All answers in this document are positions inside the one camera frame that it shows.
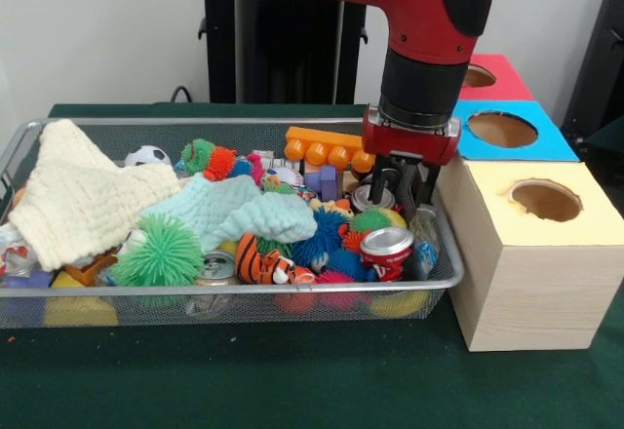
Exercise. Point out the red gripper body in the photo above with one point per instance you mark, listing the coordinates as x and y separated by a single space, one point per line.
414 144

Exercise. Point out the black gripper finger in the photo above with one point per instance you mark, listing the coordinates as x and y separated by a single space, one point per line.
410 190
379 180

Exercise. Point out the purple toy block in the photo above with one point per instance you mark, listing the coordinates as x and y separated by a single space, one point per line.
329 183

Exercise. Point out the clear plastic bottle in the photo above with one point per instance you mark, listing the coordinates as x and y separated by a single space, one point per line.
425 249

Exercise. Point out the red soda can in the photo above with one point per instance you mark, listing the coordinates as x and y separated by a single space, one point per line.
387 251

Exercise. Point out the orange building block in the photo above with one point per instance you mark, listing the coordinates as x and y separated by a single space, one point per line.
322 144

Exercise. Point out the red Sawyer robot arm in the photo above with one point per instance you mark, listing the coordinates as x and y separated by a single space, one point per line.
429 19

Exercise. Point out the wooden box with three holes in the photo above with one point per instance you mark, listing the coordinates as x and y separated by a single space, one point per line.
531 292

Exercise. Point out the clear mesh bin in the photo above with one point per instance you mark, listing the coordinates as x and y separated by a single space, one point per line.
244 307

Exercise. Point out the large multicolour spiky caterpillar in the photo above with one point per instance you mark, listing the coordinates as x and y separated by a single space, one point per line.
317 241

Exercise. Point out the tiger plush toy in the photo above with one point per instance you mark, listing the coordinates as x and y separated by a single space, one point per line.
253 258

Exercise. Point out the mint knitted cloth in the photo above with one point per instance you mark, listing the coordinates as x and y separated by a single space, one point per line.
229 209

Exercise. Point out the small multicolour spiky caterpillar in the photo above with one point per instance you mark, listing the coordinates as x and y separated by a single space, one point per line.
219 163

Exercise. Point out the dark green side tablecloth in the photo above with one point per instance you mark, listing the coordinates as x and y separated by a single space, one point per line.
609 134

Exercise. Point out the black stand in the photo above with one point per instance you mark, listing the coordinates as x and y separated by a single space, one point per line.
602 83

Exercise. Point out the green spiky ball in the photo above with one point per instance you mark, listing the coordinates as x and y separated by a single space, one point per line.
158 253

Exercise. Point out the small soccer ball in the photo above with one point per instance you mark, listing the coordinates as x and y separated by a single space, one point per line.
146 156

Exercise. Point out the cream knitted cloth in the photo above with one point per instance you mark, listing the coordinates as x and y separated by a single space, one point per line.
78 195

